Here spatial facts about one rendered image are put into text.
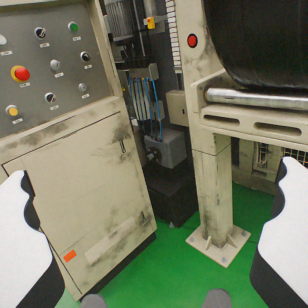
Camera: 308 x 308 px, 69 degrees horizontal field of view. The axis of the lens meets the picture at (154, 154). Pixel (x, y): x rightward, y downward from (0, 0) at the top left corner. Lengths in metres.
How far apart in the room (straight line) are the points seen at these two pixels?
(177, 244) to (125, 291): 0.37
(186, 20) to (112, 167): 0.64
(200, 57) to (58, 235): 0.86
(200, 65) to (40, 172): 0.68
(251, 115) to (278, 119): 0.07
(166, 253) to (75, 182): 0.72
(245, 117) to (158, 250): 0.98
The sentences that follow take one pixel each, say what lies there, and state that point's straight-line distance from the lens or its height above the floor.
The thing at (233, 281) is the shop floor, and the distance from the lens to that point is 1.31.
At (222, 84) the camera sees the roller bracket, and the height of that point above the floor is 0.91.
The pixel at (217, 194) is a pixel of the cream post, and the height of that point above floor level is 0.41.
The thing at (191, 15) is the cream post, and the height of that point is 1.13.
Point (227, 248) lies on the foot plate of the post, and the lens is 1.39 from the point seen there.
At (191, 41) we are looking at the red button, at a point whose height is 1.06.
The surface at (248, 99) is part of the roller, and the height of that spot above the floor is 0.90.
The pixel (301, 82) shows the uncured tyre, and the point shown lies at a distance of 0.61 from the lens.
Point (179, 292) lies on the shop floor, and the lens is 1.29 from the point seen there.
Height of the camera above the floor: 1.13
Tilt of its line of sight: 29 degrees down
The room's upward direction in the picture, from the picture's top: 12 degrees counter-clockwise
